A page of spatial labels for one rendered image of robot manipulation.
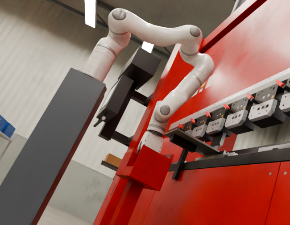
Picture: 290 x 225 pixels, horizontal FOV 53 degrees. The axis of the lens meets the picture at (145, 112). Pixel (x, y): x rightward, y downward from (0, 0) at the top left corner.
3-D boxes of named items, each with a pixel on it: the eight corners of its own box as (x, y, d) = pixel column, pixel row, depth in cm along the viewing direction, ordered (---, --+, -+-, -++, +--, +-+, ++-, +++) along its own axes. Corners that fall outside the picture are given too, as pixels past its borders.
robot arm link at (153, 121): (167, 128, 132) (163, 133, 141) (175, 103, 136) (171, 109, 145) (150, 122, 132) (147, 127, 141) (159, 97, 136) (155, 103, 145)
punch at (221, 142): (209, 149, 166) (213, 135, 170) (211, 151, 167) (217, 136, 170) (218, 147, 157) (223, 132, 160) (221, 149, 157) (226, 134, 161)
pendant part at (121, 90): (95, 117, 290) (111, 88, 302) (106, 123, 292) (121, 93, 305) (105, 107, 249) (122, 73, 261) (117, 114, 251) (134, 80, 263)
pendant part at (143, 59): (89, 131, 293) (124, 64, 322) (111, 143, 298) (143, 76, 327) (99, 123, 246) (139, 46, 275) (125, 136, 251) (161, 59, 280)
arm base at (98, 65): (69, 65, 133) (88, 35, 140) (72, 81, 151) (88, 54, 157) (107, 83, 134) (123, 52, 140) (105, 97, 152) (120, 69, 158)
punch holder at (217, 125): (205, 133, 174) (213, 110, 179) (216, 139, 175) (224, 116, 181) (218, 129, 160) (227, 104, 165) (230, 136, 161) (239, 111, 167)
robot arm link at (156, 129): (160, 133, 142) (159, 138, 141) (145, 126, 139) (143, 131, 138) (169, 131, 134) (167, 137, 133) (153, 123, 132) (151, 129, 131)
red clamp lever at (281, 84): (276, 78, 123) (286, 85, 114) (283, 83, 124) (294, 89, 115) (273, 81, 124) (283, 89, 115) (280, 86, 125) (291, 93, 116)
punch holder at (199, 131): (189, 138, 192) (198, 116, 198) (200, 143, 194) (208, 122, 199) (200, 135, 178) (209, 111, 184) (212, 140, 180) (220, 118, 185)
